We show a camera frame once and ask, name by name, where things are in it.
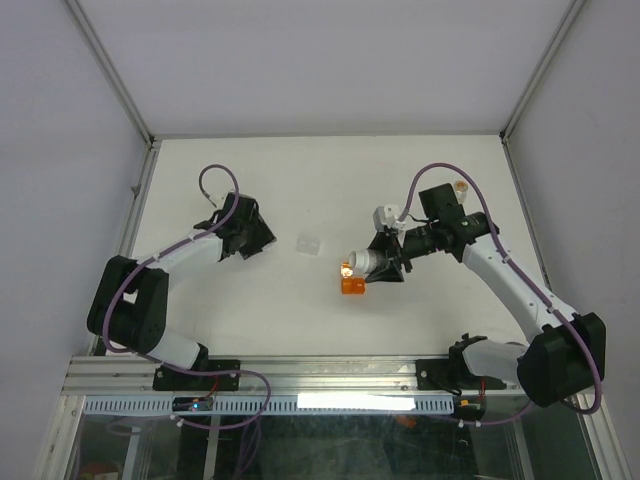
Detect white cap pill bottle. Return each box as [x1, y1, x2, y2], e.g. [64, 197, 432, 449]
[348, 249, 389, 276]

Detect orange pill organizer box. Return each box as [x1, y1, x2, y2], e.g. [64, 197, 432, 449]
[340, 262, 366, 295]

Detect clear bottle orange pills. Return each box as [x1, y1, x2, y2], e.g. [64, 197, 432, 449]
[453, 181, 469, 204]

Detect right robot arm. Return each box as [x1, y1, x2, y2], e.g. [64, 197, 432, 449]
[349, 184, 606, 407]

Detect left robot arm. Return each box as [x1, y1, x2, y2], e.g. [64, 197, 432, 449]
[87, 192, 276, 389]

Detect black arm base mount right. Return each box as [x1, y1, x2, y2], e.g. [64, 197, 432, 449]
[414, 357, 507, 396]

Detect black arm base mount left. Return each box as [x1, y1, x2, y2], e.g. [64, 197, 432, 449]
[152, 358, 241, 393]

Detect aluminium frame rail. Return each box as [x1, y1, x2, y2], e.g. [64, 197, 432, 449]
[62, 353, 601, 397]

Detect grey slotted cable duct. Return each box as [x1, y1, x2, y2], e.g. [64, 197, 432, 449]
[84, 393, 454, 417]

